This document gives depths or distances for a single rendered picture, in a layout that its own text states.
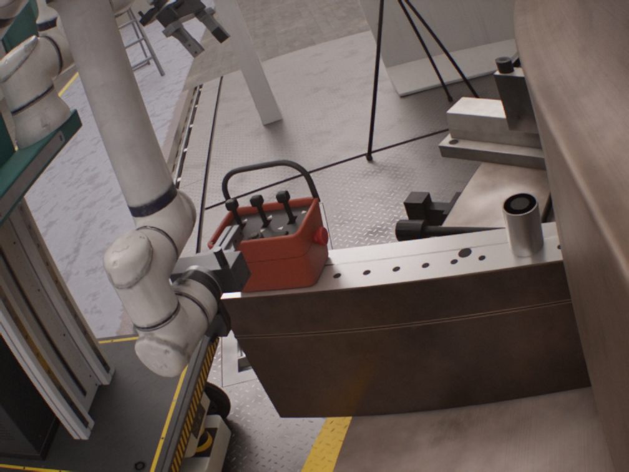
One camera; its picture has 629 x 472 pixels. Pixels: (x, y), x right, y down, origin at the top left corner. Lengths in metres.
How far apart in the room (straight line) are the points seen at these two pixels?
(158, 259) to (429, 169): 2.27
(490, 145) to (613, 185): 1.88
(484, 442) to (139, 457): 0.89
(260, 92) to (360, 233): 1.59
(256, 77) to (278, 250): 2.93
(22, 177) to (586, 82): 1.25
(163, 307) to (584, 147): 0.67
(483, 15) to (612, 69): 3.57
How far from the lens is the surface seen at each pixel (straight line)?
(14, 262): 1.89
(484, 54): 4.32
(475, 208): 2.24
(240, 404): 2.32
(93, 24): 1.05
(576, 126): 0.76
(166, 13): 1.51
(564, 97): 0.84
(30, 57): 1.78
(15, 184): 1.58
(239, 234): 1.33
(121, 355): 2.21
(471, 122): 2.52
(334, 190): 3.29
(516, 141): 2.45
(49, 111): 1.79
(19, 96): 1.78
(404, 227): 2.17
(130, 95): 1.08
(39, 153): 1.69
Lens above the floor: 1.44
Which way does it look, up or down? 28 degrees down
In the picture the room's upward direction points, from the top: 22 degrees counter-clockwise
